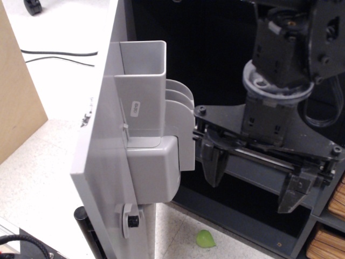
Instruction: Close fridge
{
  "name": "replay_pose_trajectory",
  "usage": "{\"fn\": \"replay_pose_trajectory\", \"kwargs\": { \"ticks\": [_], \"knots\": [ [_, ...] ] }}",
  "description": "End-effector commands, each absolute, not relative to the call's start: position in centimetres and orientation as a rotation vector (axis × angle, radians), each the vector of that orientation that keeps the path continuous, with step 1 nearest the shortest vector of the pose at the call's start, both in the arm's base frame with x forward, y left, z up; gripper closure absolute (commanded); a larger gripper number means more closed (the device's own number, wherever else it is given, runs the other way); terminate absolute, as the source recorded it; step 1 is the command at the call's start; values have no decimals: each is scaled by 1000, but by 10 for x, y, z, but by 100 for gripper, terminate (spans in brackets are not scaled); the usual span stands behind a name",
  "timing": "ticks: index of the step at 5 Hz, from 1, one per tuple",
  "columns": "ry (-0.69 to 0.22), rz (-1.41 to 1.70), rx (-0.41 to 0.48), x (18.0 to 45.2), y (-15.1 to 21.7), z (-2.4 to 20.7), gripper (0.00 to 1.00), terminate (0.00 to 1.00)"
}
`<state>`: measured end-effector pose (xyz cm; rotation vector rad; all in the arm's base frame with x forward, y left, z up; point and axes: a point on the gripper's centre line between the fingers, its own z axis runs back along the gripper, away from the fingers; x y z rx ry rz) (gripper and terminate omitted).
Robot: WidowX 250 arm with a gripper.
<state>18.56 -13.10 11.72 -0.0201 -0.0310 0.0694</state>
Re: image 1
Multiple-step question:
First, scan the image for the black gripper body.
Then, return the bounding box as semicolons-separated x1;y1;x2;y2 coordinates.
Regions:
194;98;344;185

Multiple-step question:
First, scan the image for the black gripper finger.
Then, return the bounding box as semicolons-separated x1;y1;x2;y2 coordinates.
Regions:
278;172;314;214
201;144;229;188

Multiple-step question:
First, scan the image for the dark grey fridge cabinet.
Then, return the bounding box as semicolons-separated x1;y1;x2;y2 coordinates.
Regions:
132;1;344;258

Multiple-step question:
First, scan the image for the green toy pear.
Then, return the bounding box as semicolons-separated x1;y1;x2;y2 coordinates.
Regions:
196;229;216;248

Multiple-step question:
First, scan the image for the upper wicker basket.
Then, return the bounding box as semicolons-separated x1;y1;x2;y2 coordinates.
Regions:
328;174;345;221

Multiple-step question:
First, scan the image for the black cylindrical door handle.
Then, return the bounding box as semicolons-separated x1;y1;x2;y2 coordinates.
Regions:
73;206;107;259

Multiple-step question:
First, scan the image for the black caster wheel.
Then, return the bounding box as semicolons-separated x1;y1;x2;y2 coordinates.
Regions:
23;0;43;16

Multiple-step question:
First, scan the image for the black braided cable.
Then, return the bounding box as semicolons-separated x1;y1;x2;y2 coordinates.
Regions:
0;234;52;259

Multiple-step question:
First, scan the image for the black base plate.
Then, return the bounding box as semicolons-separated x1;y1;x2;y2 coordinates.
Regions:
19;241;66;259

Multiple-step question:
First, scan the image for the light brown wooden panel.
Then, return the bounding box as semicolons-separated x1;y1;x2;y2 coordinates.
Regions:
1;4;47;162

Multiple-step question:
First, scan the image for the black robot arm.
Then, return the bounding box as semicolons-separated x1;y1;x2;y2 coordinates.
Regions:
194;1;344;213

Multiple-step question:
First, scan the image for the thin black floor cable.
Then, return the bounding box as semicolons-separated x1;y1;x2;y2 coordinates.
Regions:
25;57;95;67

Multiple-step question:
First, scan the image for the grey toy fridge door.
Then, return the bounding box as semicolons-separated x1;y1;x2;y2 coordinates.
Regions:
71;1;195;258

